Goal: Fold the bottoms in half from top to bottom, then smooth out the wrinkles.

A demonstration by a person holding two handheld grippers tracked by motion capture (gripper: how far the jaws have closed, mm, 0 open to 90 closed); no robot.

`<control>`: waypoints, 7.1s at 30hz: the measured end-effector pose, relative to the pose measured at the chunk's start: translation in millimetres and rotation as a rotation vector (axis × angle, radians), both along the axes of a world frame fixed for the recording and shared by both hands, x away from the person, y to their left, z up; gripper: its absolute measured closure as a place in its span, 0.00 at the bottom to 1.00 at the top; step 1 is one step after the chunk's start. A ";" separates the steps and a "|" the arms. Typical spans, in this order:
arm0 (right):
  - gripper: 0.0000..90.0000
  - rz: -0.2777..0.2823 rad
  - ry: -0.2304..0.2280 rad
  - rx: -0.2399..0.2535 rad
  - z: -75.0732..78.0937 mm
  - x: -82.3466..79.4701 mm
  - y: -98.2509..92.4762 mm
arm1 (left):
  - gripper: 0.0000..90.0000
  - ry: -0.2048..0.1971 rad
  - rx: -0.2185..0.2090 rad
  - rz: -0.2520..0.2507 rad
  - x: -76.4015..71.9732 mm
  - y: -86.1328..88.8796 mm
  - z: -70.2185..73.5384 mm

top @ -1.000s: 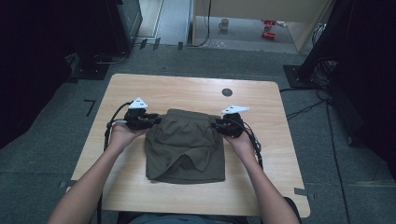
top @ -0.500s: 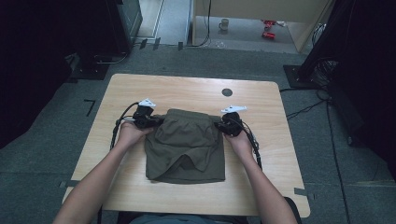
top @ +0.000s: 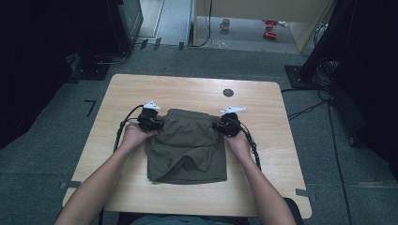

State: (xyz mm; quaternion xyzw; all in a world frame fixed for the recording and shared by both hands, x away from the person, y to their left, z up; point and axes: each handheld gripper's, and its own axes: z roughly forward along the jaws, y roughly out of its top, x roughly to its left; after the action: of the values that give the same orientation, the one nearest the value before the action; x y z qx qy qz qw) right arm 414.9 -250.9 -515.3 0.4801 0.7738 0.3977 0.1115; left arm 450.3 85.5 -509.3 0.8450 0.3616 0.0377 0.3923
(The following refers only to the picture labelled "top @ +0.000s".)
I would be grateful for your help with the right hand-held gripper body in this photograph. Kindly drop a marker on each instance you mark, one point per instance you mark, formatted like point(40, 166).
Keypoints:
point(231, 125)

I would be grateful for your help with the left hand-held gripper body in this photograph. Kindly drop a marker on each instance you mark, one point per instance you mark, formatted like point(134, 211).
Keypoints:
point(148, 120)

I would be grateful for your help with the olive green shorts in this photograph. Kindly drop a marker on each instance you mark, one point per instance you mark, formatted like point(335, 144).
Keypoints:
point(187, 150)

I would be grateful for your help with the person's left hand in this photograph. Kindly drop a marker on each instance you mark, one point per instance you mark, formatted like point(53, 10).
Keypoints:
point(136, 137)

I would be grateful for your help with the person's right hand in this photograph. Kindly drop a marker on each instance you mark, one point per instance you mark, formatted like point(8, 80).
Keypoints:
point(239, 145)

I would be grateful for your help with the dark round table grommet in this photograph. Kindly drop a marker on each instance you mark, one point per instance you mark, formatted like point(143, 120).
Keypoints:
point(228, 92)

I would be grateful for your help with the black angled tape mark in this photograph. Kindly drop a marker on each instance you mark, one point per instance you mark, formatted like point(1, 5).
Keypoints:
point(91, 108)

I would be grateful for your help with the person's grey-blue clothing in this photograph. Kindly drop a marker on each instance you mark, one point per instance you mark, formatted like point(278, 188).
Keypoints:
point(187, 221)

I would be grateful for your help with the red toy car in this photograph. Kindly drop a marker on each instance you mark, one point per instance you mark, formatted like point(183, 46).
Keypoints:
point(269, 35)
point(270, 23)

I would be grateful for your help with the beige mug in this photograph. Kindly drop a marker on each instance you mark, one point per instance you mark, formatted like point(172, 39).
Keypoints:
point(225, 24)

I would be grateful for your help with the black cabinet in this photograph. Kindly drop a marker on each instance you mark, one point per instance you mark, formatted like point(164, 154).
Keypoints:
point(130, 22)

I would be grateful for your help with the grey floor tape strip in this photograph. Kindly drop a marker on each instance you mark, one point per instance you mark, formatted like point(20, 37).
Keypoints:
point(305, 193)
point(70, 184)

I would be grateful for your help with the small white object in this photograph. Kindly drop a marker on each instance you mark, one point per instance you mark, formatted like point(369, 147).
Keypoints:
point(282, 23)

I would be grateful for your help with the black curtain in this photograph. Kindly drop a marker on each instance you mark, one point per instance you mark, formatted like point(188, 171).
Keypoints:
point(37, 62)

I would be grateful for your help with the black stand base plate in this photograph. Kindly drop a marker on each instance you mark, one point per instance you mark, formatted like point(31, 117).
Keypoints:
point(90, 72)
point(297, 78)

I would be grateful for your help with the light wooden desk frame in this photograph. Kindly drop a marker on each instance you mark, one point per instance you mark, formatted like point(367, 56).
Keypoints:
point(250, 7)

